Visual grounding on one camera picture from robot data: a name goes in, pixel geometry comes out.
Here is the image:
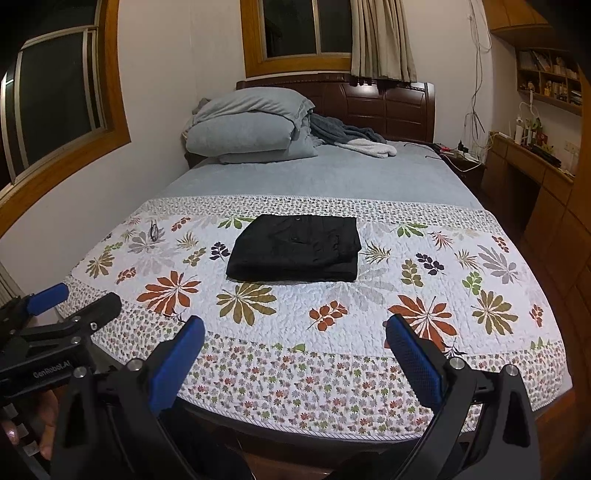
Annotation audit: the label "wooden wall shelf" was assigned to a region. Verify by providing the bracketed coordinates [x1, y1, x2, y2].
[489, 0, 585, 114]

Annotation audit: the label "wooden framed window with curtain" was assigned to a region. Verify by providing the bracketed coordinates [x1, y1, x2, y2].
[240, 0, 370, 79]

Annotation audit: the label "grey pillow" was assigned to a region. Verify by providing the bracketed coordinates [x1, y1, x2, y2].
[185, 122, 296, 156]

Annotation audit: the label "dark wooden headboard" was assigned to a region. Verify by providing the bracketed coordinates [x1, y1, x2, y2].
[236, 74, 437, 144]

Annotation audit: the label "wooden desk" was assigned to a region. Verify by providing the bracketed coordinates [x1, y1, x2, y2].
[485, 131, 583, 296]

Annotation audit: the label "folded grey duvet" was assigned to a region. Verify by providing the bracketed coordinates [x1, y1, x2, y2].
[191, 88, 319, 164]

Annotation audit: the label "white fleece blanket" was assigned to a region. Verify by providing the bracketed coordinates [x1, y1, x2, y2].
[335, 138, 399, 159]

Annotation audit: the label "dark grey blanket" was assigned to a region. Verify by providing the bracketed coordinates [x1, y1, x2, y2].
[307, 113, 389, 146]

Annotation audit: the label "bed with grey sheet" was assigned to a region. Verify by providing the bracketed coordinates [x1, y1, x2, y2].
[157, 138, 485, 213]

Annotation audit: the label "person's left hand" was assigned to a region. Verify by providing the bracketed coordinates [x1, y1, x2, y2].
[37, 390, 61, 460]

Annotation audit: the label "floral quilted bedspread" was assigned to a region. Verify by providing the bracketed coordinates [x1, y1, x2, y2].
[58, 196, 568, 439]

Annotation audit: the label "hanging wall cables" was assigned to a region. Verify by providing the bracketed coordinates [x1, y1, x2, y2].
[464, 0, 490, 158]

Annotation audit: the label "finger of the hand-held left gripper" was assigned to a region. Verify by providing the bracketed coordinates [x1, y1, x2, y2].
[14, 293, 122, 354]
[0, 282, 70, 330]

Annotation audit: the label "black pants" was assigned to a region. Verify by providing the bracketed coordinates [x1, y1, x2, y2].
[226, 213, 362, 283]

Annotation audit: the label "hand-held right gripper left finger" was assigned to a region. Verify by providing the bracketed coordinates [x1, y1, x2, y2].
[48, 315, 207, 480]

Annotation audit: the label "beige curtain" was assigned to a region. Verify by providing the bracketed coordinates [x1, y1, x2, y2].
[350, 0, 419, 84]

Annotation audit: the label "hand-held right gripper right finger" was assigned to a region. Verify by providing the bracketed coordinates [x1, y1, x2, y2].
[385, 314, 542, 480]

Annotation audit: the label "wooden nightstand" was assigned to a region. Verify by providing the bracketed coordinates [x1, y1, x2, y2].
[438, 148, 488, 195]

